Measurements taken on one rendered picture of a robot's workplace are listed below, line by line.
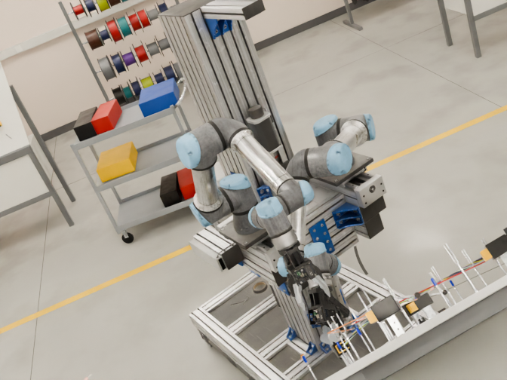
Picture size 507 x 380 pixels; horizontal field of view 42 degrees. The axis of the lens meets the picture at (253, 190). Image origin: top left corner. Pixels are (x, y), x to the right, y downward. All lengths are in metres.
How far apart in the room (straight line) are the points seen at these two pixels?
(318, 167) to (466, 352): 0.82
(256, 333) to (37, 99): 6.02
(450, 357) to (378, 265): 1.89
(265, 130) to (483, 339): 1.17
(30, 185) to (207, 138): 4.19
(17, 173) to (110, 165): 1.18
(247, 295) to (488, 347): 1.94
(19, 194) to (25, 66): 2.98
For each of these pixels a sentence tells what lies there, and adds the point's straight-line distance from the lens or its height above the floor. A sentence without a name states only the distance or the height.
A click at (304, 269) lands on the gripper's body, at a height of 1.39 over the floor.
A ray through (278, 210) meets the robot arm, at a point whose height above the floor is 1.57.
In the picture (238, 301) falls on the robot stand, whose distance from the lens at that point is 4.05.
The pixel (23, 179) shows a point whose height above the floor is 0.60.
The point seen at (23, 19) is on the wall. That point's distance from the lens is 8.94.
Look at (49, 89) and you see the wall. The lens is 9.10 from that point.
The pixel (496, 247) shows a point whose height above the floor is 1.49.
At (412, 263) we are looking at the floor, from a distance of 4.22.
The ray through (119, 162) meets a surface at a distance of 5.40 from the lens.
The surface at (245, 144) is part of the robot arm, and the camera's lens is 2.27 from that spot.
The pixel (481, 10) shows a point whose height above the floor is 0.42.
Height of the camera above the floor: 2.55
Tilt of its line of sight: 27 degrees down
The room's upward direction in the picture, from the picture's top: 22 degrees counter-clockwise
